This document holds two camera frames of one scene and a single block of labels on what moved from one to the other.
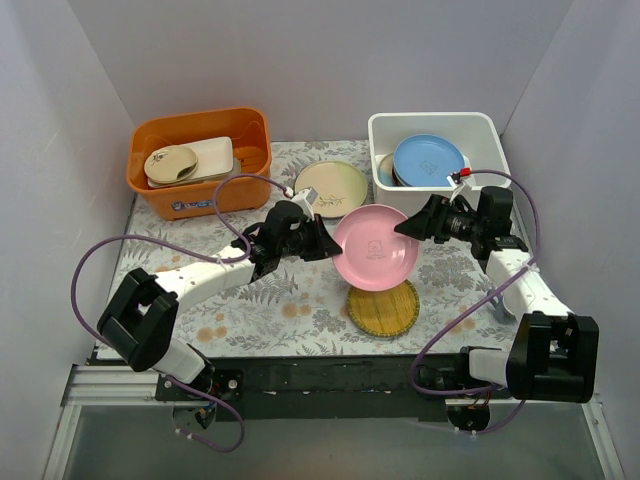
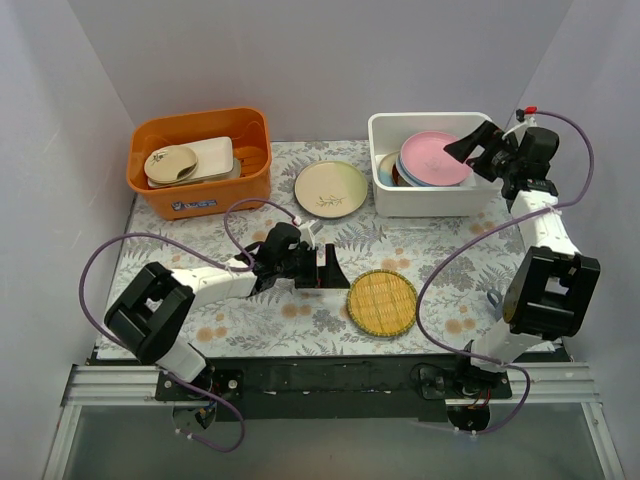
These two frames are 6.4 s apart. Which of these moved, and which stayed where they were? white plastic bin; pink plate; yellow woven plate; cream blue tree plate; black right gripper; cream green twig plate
Moved: black right gripper; pink plate
Stayed: cream blue tree plate; yellow woven plate; cream green twig plate; white plastic bin
